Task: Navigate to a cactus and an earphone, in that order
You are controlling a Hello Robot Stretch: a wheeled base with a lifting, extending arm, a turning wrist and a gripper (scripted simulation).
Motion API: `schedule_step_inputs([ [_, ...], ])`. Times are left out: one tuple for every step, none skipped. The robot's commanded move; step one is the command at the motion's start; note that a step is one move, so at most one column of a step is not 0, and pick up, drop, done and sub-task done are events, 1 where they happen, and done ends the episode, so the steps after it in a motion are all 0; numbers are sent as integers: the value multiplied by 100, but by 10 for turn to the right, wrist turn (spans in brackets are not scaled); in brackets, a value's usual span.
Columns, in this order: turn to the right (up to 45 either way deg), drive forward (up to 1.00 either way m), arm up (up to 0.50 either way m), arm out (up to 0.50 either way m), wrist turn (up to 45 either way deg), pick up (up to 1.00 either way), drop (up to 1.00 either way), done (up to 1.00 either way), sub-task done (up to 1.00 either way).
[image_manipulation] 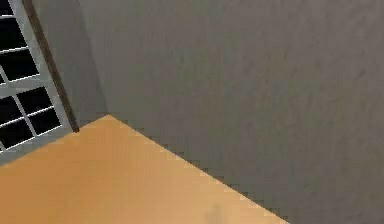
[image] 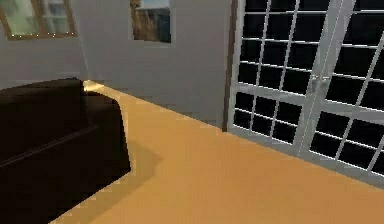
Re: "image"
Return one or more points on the wood framed wall picture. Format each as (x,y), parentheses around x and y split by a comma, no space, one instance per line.
(36,16)

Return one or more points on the white glazed double door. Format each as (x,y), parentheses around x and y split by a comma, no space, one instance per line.
(300,83)

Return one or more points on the white framed wall picture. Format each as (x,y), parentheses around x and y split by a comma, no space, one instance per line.
(151,21)

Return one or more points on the dark brown sofa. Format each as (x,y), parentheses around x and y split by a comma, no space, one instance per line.
(50,143)

